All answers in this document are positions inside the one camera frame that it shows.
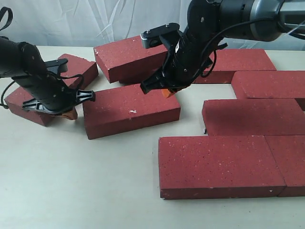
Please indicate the red brick front right edge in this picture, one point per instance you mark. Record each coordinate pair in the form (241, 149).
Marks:
(289, 154)

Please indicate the red brick with white mark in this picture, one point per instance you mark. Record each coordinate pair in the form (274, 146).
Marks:
(127, 108)

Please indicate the large red brick front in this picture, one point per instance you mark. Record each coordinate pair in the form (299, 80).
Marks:
(205, 167)

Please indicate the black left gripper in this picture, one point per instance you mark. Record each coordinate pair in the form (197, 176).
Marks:
(49, 92)

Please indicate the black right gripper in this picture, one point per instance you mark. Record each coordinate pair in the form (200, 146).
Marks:
(194, 48)

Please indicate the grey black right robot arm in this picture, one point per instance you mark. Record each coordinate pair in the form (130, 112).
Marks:
(255, 20)

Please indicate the red brick back row right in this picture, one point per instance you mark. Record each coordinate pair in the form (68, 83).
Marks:
(229, 61)

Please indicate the red brick right edge row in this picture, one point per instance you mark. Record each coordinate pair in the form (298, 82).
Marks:
(269, 84)

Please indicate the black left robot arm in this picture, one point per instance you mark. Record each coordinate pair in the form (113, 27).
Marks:
(10, 62)

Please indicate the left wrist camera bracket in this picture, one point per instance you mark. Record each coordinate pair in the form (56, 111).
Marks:
(57, 66)

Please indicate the white wrinkled backdrop curtain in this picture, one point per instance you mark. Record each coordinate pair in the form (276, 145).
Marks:
(88, 22)

